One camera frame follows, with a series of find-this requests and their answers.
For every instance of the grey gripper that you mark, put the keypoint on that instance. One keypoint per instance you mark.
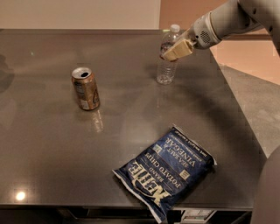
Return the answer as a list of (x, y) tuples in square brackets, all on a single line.
[(202, 35)]

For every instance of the blue Kettle chip bag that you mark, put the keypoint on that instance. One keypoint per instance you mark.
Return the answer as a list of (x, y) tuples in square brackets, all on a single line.
[(165, 171)]

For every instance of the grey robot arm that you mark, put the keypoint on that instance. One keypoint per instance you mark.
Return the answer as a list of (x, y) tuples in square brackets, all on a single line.
[(238, 17)]

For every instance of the clear plastic water bottle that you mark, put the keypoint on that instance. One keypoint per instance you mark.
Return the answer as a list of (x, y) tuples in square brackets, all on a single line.
[(166, 69)]

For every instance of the white labelled box under table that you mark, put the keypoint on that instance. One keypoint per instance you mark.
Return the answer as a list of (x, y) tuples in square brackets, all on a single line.
[(197, 216)]

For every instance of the dark grey table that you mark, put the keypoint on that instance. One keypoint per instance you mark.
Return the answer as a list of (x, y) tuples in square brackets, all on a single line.
[(55, 155)]

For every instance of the orange soda can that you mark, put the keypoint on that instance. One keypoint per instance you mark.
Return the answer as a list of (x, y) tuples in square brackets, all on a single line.
[(85, 87)]

